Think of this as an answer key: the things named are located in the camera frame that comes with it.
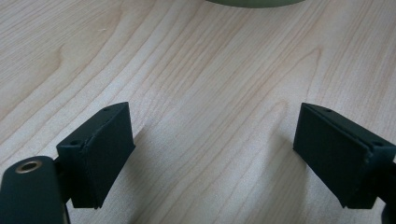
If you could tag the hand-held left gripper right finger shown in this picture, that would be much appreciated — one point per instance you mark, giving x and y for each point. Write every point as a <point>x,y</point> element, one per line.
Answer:
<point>336,158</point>

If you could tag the green plastic bucket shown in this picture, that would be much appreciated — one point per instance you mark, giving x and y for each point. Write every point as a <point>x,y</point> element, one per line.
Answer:
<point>255,2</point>

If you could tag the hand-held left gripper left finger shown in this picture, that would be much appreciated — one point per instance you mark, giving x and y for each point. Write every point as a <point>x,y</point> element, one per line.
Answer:
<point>99,155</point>

